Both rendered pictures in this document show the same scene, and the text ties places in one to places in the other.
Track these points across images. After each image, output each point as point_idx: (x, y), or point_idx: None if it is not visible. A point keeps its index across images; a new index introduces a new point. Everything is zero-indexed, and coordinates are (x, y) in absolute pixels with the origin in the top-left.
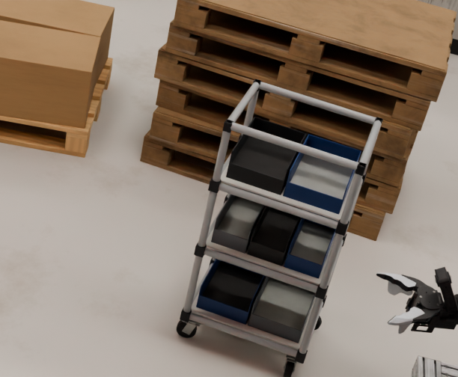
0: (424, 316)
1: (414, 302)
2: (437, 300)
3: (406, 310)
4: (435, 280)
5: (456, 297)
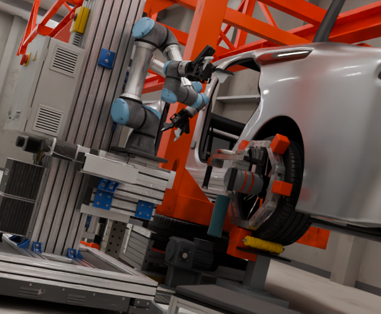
0: None
1: (205, 69)
2: None
3: (203, 76)
4: (211, 52)
5: (190, 63)
